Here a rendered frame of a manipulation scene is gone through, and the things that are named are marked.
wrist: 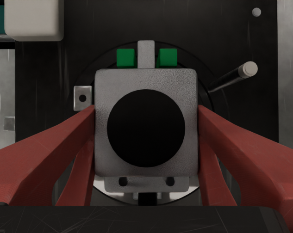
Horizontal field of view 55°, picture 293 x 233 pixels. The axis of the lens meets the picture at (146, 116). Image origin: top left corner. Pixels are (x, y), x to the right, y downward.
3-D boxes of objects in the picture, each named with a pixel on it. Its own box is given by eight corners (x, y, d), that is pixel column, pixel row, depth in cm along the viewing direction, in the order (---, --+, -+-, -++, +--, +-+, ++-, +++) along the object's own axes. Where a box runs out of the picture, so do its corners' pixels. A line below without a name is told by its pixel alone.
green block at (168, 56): (170, 77, 23) (177, 66, 18) (156, 77, 23) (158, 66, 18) (170, 63, 23) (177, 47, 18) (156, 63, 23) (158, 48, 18)
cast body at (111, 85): (182, 183, 17) (206, 214, 10) (111, 184, 17) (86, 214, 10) (180, 50, 18) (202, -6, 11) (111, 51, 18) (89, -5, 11)
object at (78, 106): (96, 111, 23) (92, 111, 22) (77, 111, 23) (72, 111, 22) (95, 87, 23) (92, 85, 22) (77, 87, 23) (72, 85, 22)
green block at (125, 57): (137, 77, 23) (134, 66, 18) (122, 77, 23) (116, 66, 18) (137, 63, 23) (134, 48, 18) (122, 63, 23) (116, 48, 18)
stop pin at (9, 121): (33, 129, 30) (15, 131, 26) (21, 129, 30) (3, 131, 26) (33, 116, 30) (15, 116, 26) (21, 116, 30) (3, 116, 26)
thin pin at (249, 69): (217, 91, 23) (258, 76, 15) (208, 91, 23) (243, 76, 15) (217, 82, 23) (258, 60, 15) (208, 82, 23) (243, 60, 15)
